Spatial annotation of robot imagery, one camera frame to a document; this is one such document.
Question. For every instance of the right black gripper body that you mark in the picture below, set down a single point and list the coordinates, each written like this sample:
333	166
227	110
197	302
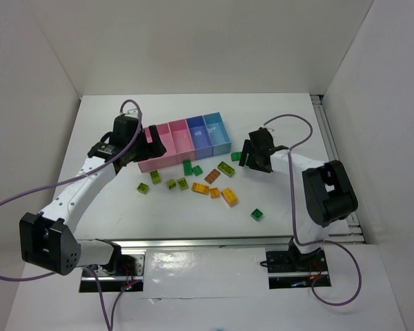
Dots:
252	157

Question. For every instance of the large pink bin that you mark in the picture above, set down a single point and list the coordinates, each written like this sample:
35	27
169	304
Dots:
167	160

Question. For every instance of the lime lego small square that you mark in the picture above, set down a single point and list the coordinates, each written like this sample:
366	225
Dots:
182	183

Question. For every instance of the lime lego sloped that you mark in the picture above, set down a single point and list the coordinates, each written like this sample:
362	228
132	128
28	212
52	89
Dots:
171	184

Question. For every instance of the dark green small lego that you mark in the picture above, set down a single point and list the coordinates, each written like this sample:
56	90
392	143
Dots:
197	170

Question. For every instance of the yellow small square lego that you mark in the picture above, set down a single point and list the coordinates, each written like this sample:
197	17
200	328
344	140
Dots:
214	193

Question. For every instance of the brown orange long lego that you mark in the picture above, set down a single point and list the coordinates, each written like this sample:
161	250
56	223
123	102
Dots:
212	176

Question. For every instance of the light blue bin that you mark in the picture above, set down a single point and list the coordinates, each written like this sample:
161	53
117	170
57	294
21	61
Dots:
218	133

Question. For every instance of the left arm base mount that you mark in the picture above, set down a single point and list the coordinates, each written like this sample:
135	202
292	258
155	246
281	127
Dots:
128	271

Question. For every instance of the aluminium rail front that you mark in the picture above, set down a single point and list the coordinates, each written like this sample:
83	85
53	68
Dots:
203	243

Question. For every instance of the dark green lone lego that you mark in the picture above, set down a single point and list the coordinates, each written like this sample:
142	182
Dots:
256	214

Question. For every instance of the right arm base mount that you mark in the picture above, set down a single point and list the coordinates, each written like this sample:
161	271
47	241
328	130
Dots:
286	272

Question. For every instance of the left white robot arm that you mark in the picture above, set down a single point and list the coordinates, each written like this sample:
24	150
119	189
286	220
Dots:
47	238

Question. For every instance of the dark blue bin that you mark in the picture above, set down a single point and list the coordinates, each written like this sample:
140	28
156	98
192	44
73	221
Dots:
200	137

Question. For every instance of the dark green long lego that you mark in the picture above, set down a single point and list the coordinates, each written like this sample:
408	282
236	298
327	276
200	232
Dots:
188	170

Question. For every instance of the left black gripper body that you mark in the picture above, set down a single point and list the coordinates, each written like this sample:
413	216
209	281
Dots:
146	147

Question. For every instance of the yellow long lego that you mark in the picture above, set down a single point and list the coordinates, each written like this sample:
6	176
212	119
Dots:
200	188
229	197

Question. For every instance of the lime long lego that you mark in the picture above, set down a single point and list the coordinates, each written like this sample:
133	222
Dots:
226	169

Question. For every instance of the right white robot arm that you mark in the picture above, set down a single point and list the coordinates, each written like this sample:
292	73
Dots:
323	187

